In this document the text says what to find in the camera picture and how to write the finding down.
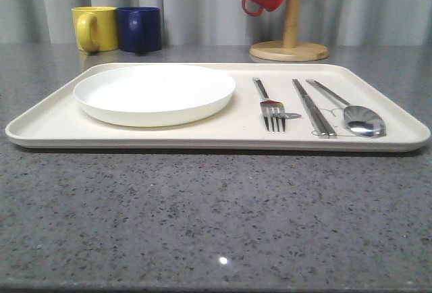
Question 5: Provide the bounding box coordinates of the silver fork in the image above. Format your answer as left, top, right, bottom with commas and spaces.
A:
252, 78, 286, 133

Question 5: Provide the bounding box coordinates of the white round plate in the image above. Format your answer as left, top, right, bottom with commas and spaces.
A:
73, 64, 236, 127

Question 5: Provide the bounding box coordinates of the silver chopstick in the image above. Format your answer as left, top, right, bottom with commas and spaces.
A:
292, 78, 333, 138
294, 78, 338, 138

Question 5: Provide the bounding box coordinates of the silver spoon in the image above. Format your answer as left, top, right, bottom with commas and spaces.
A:
306, 79, 387, 138

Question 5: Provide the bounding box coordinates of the wooden mug tree stand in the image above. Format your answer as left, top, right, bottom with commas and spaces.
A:
249, 0, 329, 62

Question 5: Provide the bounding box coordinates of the grey curtain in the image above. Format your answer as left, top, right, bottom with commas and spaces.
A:
1, 0, 431, 46

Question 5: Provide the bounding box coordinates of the dark blue mug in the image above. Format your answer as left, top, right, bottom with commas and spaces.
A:
115, 7, 162, 53

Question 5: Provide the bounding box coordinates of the yellow mug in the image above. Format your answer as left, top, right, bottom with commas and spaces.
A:
72, 6, 119, 53

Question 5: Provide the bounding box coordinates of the beige rabbit serving tray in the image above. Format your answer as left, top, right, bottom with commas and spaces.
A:
5, 63, 431, 152

